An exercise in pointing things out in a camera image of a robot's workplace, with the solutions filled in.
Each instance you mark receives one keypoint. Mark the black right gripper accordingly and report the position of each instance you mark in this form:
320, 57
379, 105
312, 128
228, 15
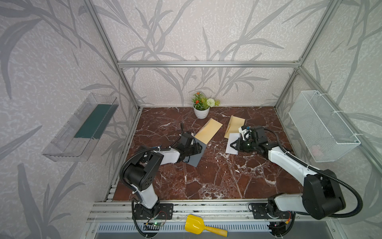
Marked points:
238, 145

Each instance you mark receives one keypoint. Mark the yellow plastic scoop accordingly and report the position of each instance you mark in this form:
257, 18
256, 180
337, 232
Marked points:
196, 226

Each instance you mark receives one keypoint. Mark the white wire mesh basket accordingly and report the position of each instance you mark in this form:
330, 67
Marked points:
323, 130

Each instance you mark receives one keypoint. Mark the white ribbed flower pot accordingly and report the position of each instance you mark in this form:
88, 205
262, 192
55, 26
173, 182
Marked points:
201, 114

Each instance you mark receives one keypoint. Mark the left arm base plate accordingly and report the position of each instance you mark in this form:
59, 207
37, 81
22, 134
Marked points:
162, 211

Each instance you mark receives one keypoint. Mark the clear acrylic wall shelf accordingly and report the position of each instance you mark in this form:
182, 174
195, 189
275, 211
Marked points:
78, 138

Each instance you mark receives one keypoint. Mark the green circuit board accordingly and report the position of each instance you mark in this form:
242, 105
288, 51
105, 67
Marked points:
154, 226

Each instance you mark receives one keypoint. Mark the cream yellow envelope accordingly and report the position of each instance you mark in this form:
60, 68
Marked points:
233, 126
208, 131

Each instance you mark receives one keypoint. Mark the artificial flower plant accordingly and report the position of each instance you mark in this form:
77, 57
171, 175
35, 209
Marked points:
201, 102

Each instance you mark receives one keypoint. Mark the blue floral letter paper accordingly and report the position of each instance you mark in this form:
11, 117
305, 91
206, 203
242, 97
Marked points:
232, 148

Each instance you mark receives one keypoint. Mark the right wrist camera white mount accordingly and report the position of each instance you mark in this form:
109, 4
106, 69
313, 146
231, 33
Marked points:
245, 132

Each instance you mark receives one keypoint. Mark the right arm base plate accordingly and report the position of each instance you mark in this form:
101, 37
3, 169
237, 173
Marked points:
258, 210

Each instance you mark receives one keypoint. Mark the grey-blue paper envelope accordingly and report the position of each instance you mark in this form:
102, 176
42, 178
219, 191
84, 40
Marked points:
195, 159

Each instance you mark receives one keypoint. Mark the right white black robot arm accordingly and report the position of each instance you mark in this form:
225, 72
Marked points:
322, 195

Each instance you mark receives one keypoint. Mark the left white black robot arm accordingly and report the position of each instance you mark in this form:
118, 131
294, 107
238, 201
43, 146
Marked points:
139, 171

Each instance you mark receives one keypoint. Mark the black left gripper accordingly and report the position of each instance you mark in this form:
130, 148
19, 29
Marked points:
196, 147

